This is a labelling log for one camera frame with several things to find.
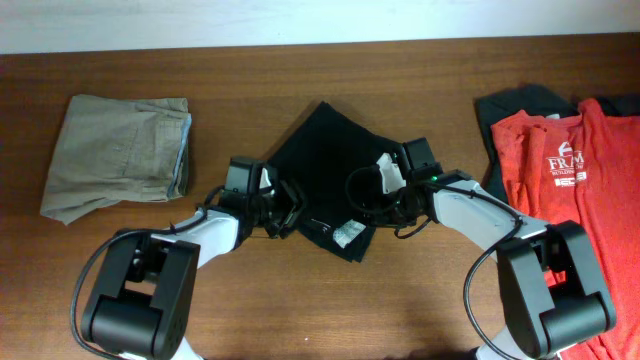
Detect red t-shirt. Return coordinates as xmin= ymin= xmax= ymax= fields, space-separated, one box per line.
xmin=491 ymin=99 xmax=639 ymax=359

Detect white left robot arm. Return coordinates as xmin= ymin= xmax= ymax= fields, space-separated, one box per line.
xmin=70 ymin=157 xmax=307 ymax=359

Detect folded khaki shorts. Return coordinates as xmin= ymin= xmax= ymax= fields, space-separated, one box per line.
xmin=40 ymin=94 xmax=192 ymax=225

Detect black shorts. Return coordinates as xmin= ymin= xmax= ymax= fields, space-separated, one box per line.
xmin=268 ymin=102 xmax=400 ymax=262

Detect black garment under red shirt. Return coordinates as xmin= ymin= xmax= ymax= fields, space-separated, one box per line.
xmin=475 ymin=85 xmax=639 ymax=214

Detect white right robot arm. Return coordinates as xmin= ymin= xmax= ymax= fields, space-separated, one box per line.
xmin=353 ymin=138 xmax=617 ymax=359

